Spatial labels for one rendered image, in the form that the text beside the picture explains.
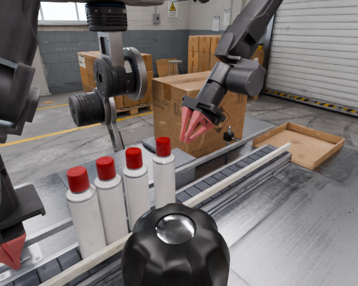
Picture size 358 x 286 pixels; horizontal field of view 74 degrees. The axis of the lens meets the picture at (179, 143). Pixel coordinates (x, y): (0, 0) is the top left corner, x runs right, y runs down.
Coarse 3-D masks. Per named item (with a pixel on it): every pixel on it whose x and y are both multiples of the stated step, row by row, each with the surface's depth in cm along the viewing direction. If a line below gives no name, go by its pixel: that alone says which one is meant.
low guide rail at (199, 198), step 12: (288, 144) 88; (264, 156) 80; (276, 156) 83; (252, 168) 75; (228, 180) 68; (204, 192) 62; (216, 192) 65; (192, 204) 60; (120, 240) 49; (108, 252) 47; (84, 264) 44; (96, 264) 46; (60, 276) 42; (72, 276) 43
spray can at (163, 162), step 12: (156, 144) 51; (168, 144) 51; (156, 156) 53; (168, 156) 53; (156, 168) 53; (168, 168) 53; (156, 180) 54; (168, 180) 54; (156, 192) 56; (168, 192) 55; (156, 204) 58
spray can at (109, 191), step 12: (108, 156) 45; (108, 168) 43; (96, 180) 45; (108, 180) 44; (120, 180) 46; (108, 192) 44; (120, 192) 46; (108, 204) 46; (120, 204) 47; (108, 216) 47; (120, 216) 48; (108, 228) 48; (120, 228) 49; (108, 240) 50
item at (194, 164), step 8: (272, 128) 90; (248, 136) 83; (256, 136) 84; (232, 144) 77; (240, 144) 79; (216, 152) 72; (224, 152) 75; (200, 160) 68; (208, 160) 70; (184, 168) 64; (192, 168) 67; (152, 184) 59; (56, 224) 46; (64, 224) 46; (72, 224) 48; (40, 232) 44; (48, 232) 45; (56, 232) 46; (32, 240) 43; (40, 240) 44
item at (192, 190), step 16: (240, 160) 84; (256, 160) 84; (272, 160) 84; (208, 176) 75; (224, 176) 75; (192, 192) 68; (224, 192) 69; (128, 224) 57; (64, 256) 49; (80, 256) 50; (112, 256) 49; (32, 272) 46; (48, 272) 46
